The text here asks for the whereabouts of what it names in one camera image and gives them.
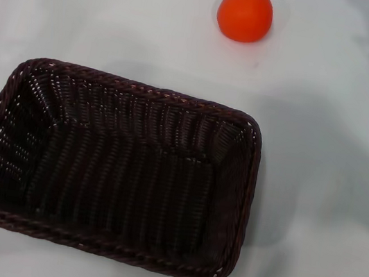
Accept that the orange toy fruit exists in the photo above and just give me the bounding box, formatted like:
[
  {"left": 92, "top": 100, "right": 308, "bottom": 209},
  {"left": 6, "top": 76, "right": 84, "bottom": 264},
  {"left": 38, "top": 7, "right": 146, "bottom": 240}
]
[{"left": 213, "top": 0, "right": 277, "bottom": 48}]

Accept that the dark brown woven basket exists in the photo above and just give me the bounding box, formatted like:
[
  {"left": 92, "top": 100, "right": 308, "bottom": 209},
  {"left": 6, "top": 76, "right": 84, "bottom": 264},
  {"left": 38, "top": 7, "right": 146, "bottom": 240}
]
[{"left": 0, "top": 51, "right": 270, "bottom": 277}]

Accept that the white tablecloth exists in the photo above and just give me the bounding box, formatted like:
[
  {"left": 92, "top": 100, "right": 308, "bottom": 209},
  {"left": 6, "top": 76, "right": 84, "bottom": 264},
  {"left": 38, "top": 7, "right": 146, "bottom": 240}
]
[{"left": 0, "top": 0, "right": 369, "bottom": 277}]

